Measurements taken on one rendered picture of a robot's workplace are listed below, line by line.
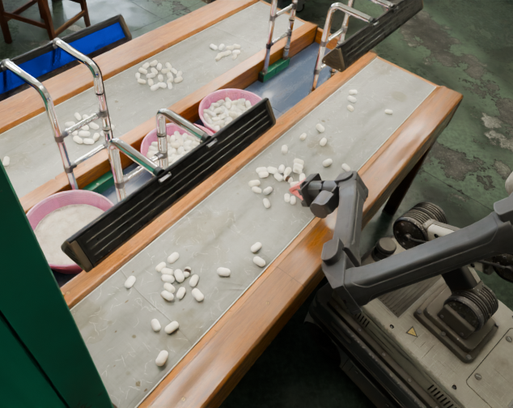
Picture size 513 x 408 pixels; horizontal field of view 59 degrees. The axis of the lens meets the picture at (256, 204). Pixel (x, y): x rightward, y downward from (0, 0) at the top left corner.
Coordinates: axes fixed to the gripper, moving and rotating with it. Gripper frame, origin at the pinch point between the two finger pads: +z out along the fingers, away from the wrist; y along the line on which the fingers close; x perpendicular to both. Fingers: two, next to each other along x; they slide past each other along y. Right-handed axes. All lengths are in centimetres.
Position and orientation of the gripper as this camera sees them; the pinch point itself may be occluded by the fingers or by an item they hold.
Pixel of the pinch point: (291, 190)
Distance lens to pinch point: 146.1
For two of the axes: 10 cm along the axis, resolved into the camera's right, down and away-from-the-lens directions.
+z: -6.8, -0.1, 7.3
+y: -6.1, 5.6, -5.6
